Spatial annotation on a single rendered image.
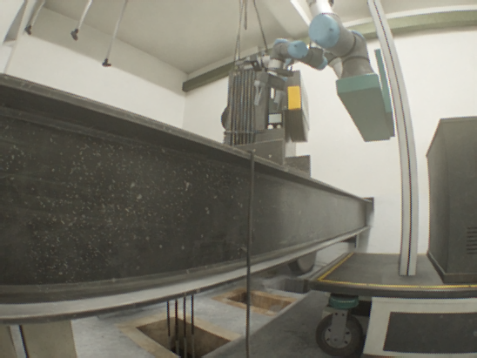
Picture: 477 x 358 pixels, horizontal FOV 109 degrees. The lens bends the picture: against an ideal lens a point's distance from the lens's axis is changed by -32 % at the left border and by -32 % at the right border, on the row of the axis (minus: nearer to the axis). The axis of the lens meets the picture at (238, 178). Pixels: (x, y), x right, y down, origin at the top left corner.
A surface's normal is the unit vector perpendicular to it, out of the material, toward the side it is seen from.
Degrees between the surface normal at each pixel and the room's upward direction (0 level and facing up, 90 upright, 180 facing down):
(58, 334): 90
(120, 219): 90
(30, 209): 90
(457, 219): 90
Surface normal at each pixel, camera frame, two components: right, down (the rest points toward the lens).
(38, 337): 0.80, -0.05
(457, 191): -0.59, -0.12
